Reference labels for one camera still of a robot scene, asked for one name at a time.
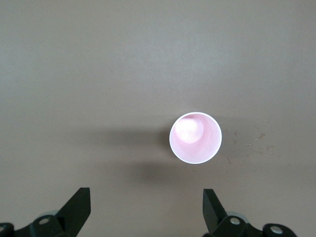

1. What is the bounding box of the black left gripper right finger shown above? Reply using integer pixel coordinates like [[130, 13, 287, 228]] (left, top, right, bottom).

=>
[[202, 189, 296, 237]]

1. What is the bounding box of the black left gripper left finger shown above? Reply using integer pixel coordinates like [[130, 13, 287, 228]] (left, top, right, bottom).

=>
[[0, 187, 91, 237]]

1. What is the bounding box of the pink paper cup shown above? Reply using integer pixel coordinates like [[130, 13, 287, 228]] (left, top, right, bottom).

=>
[[169, 112, 222, 164]]

